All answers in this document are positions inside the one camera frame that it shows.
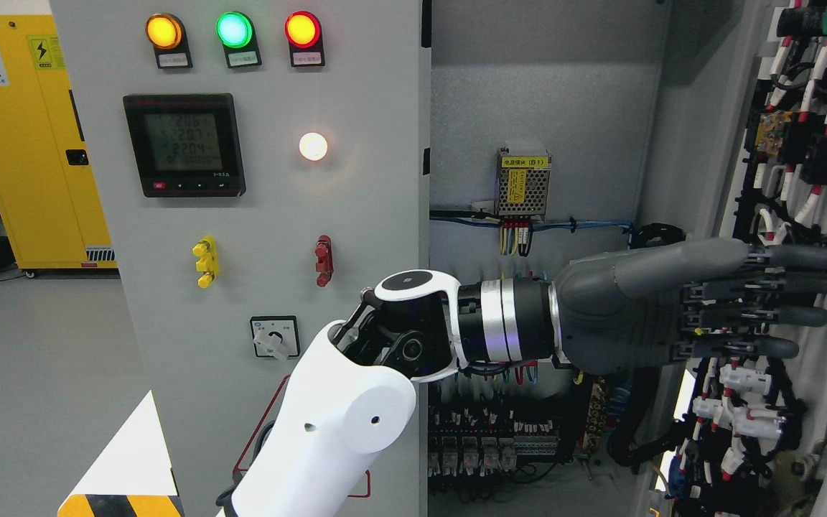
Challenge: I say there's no brass ground busbar right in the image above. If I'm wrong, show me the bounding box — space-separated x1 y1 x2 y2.
576 377 608 482

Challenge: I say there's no red terminal post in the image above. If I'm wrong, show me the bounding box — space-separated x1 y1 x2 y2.
313 235 335 288

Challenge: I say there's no yellow safety cabinet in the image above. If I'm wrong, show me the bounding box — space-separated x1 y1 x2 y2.
0 14 117 272

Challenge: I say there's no yellow terminal post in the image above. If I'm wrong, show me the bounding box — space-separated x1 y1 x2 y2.
192 235 220 289

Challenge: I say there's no metal mesh power supply module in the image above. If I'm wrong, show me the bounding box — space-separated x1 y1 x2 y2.
495 146 553 222

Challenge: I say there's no amber indicator light left door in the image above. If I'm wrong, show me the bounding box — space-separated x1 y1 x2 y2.
145 13 193 70

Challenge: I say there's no grey cabinet door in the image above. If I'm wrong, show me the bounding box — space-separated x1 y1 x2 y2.
629 0 827 517
50 1 430 516

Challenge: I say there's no red electric danger sticker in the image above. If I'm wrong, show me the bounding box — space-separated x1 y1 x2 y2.
232 374 372 500

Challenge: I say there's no black digital power meter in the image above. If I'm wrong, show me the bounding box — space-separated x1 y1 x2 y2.
123 93 246 197

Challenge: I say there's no red indicator light left door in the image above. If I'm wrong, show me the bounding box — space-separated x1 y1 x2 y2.
284 11 325 67

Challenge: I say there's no green indicator light left door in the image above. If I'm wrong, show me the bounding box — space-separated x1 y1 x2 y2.
215 11 263 69

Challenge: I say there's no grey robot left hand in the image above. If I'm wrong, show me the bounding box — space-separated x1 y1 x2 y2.
553 238 827 374

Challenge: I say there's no white glowing indicator light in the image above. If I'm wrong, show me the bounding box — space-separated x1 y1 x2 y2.
299 132 329 162

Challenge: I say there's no relay terminal row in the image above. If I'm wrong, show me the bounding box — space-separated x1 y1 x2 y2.
426 387 571 480

